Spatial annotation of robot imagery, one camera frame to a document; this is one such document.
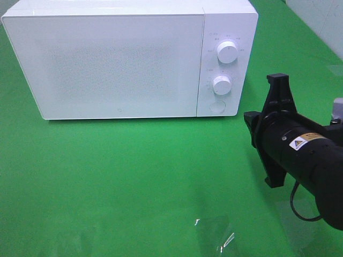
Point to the white round knob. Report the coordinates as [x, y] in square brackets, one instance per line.
[222, 85]
[227, 52]

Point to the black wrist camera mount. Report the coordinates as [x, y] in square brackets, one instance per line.
[337, 111]

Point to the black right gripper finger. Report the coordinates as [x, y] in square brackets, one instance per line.
[275, 173]
[279, 92]

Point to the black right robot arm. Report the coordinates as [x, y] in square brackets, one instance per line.
[289, 143]

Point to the clear tape piece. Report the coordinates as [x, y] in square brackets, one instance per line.
[216, 236]

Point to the green table cloth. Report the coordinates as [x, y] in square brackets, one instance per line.
[135, 187]

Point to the white microwave door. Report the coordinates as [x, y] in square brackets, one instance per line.
[90, 67]

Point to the round white door button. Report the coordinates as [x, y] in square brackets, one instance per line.
[218, 107]

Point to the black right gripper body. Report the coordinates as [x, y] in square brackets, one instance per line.
[258, 122]

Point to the white microwave oven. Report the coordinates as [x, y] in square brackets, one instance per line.
[223, 21]

